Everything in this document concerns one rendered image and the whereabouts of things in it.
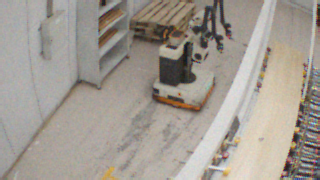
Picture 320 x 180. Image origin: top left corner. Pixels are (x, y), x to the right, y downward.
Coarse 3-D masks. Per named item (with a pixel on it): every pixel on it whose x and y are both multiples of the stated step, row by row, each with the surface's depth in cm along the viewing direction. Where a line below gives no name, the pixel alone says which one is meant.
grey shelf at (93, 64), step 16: (80, 0) 499; (96, 0) 487; (112, 0) 552; (128, 0) 574; (80, 16) 515; (96, 16) 502; (128, 16) 591; (80, 32) 533; (96, 32) 519; (128, 32) 610; (80, 48) 551; (96, 48) 536; (112, 48) 642; (128, 48) 629; (80, 64) 569; (96, 64) 553; (112, 64) 604; (96, 80) 571
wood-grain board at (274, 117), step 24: (288, 48) 514; (288, 72) 457; (264, 96) 414; (288, 96) 413; (264, 120) 381; (288, 120) 376; (240, 144) 355; (264, 144) 350; (288, 144) 343; (240, 168) 326; (264, 168) 320
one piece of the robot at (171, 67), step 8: (168, 40) 523; (184, 40) 523; (192, 40) 540; (160, 48) 508; (168, 48) 506; (176, 48) 507; (184, 48) 517; (160, 56) 516; (168, 56) 509; (176, 56) 504; (184, 56) 522; (160, 64) 521; (168, 64) 516; (176, 64) 511; (184, 64) 529; (192, 64) 564; (160, 72) 528; (168, 72) 523; (176, 72) 518; (184, 72) 531; (160, 80) 536; (168, 80) 530; (176, 80) 525; (184, 80) 537
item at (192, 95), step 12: (192, 72) 559; (204, 72) 559; (156, 84) 540; (180, 84) 538; (192, 84) 538; (204, 84) 538; (156, 96) 548; (168, 96) 538; (180, 96) 530; (192, 96) 523; (204, 96) 534; (192, 108) 532
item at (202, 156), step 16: (272, 0) 282; (256, 32) 214; (256, 48) 197; (240, 80) 173; (240, 96) 163; (304, 96) 411; (224, 112) 156; (224, 128) 148; (208, 144) 141; (192, 160) 135; (208, 160) 135; (176, 176) 128; (192, 176) 128
